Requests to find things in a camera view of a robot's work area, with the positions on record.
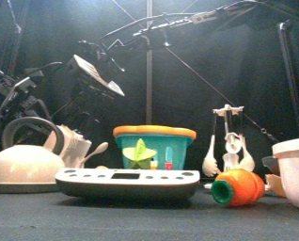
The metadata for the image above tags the white toy knife block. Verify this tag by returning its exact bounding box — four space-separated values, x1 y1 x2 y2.
44 124 93 169

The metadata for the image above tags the green toy leaf vegetable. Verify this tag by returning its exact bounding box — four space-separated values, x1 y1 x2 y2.
120 137 159 170

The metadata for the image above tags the vertical metal pole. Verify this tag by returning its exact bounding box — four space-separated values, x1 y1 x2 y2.
144 0 155 125

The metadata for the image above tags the silver toy kettle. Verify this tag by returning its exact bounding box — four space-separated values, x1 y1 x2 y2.
0 116 68 194

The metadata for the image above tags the white toy kitchen scale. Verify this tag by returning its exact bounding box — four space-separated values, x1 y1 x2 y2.
53 168 201 201

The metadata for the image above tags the teal basket orange rim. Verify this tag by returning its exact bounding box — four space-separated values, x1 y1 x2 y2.
112 124 197 171

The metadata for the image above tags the white toy utensil rack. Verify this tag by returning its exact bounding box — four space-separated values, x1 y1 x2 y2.
211 104 245 127

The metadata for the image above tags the black cloth backdrop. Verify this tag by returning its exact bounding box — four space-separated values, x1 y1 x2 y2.
0 0 299 189

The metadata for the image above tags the white toy slotted turner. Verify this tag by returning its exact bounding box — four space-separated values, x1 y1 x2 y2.
221 153 240 173

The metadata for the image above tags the white toy ladle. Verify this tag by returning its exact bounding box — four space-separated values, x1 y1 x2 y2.
239 135 256 172

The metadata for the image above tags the orange toy carrot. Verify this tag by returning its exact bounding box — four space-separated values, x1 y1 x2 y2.
209 169 267 207

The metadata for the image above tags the white toy pot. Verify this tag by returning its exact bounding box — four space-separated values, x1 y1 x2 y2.
271 136 299 212

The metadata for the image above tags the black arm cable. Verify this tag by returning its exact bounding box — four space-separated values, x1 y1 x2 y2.
99 11 200 43

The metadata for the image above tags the thin diagonal brace cable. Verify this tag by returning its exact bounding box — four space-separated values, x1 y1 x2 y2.
111 0 280 144

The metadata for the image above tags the black frame post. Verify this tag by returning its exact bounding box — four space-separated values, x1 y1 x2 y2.
276 19 299 137

